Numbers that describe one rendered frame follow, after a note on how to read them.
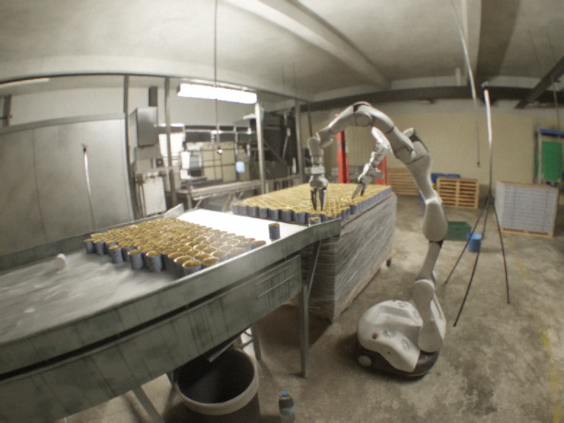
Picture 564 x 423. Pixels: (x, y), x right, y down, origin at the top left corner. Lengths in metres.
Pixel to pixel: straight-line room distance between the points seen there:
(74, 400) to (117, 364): 0.23
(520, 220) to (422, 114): 6.18
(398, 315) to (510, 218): 4.45
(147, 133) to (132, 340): 2.83
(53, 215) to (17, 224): 0.53
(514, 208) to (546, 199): 0.86
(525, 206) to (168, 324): 6.10
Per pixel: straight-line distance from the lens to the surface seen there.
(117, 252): 1.35
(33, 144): 3.48
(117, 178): 3.45
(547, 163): 9.65
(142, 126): 3.35
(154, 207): 3.93
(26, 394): 0.98
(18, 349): 0.84
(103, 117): 3.51
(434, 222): 1.47
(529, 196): 6.08
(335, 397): 1.82
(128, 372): 0.94
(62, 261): 1.54
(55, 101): 9.47
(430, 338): 1.82
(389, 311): 2.06
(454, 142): 10.30
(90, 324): 0.78
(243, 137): 5.01
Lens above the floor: 1.50
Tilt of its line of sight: 12 degrees down
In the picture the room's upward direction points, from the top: 4 degrees counter-clockwise
